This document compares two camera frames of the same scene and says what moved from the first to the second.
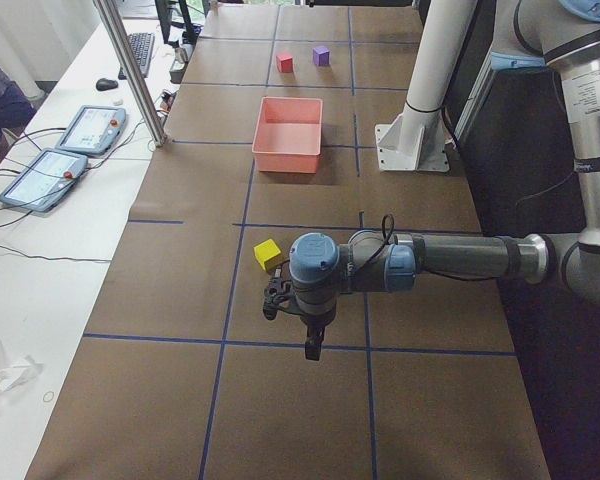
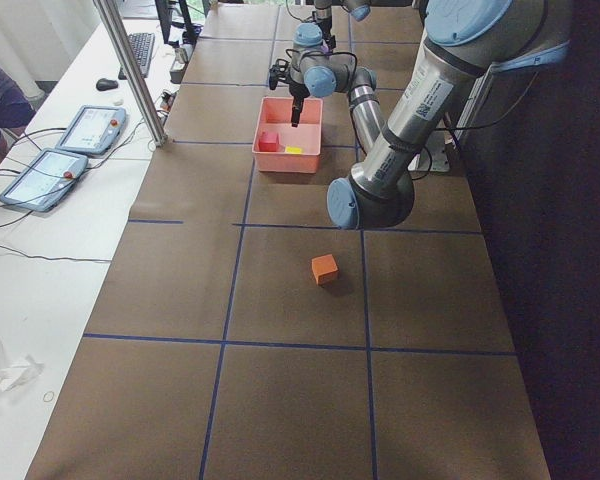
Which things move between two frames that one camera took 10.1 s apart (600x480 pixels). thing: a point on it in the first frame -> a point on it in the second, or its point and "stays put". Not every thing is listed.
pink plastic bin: x=287 y=135 stays put
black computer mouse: x=104 y=84 stays put
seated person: x=4 y=110 stays put
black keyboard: x=142 y=44 stays put
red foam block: x=284 y=63 -> x=268 y=142
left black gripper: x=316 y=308 -> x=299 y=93
